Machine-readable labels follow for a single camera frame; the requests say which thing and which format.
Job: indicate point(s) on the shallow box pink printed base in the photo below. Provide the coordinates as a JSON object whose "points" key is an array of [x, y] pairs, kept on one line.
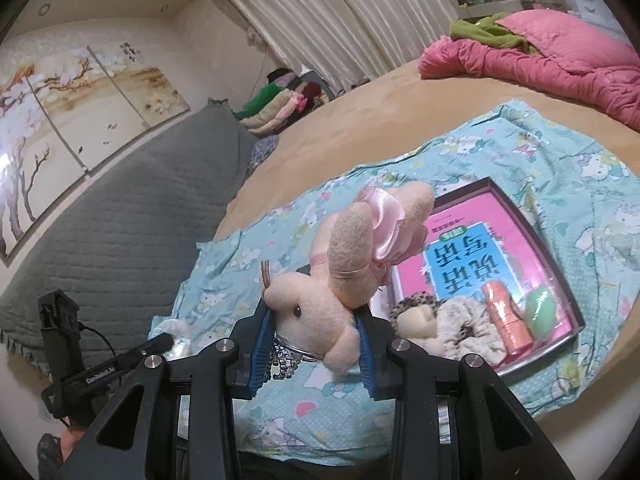
{"points": [[450, 230]]}

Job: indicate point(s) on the white drawer unit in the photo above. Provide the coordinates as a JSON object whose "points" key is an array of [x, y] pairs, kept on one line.
{"points": [[587, 2]]}

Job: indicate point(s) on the dark floral cloth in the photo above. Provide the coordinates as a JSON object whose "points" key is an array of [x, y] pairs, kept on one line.
{"points": [[262, 152]]}

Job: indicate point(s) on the leopard print scrunchie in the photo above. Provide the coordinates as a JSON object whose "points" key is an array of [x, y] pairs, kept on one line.
{"points": [[415, 302]]}

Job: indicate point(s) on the pink fabric pouch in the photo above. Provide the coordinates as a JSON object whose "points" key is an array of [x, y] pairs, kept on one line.
{"points": [[505, 315]]}

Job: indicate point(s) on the tan bed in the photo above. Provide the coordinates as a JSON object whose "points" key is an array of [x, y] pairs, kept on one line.
{"points": [[375, 125]]}

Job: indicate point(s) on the green egg sponge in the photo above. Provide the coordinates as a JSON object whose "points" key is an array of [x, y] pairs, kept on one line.
{"points": [[540, 312]]}

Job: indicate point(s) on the stack of folded clothes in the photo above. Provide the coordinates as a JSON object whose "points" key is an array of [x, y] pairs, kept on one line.
{"points": [[270, 105]]}

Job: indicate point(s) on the clear plastic bag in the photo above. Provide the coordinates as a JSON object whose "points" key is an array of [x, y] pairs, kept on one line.
{"points": [[180, 345]]}

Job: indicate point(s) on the tan bear rhinestone bow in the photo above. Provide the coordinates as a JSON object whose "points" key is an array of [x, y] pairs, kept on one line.
{"points": [[282, 365]]}

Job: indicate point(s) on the person's left forearm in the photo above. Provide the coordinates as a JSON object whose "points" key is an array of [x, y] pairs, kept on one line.
{"points": [[57, 452]]}

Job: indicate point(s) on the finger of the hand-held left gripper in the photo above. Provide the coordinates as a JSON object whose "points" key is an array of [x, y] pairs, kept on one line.
{"points": [[157, 347]]}

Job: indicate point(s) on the pink quilt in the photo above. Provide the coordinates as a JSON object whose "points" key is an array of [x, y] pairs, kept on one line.
{"points": [[550, 50]]}

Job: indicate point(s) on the blossom wall painting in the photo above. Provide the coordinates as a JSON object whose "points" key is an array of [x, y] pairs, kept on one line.
{"points": [[75, 110]]}

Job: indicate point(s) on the white lace scrunchie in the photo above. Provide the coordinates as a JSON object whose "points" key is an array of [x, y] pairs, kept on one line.
{"points": [[460, 320]]}

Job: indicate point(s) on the cartoon cat printed blanket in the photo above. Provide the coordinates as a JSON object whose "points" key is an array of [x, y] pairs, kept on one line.
{"points": [[575, 200]]}

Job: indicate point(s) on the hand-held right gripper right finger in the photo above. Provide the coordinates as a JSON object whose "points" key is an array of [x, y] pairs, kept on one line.
{"points": [[369, 360]]}

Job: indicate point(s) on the pink rabbit plush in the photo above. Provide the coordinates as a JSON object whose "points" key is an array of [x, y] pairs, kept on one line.
{"points": [[310, 305]]}

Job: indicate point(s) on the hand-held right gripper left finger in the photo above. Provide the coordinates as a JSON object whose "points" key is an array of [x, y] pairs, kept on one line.
{"points": [[260, 355]]}

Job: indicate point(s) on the green cloth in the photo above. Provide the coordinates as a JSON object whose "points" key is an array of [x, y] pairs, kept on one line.
{"points": [[480, 30]]}

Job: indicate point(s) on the white pleated curtain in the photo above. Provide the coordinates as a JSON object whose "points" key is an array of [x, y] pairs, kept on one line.
{"points": [[325, 10]]}

